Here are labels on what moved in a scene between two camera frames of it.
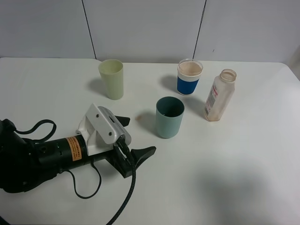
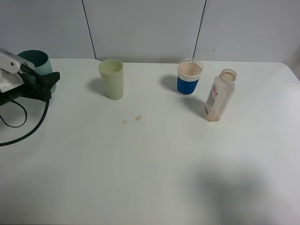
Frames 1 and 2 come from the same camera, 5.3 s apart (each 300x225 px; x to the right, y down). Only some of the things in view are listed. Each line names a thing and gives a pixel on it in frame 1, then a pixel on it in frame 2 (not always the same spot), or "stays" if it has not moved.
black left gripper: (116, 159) to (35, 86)
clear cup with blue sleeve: (189, 71) stays
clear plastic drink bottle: (222, 90) stays
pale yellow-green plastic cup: (112, 71) stays
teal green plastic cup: (169, 112) to (41, 60)
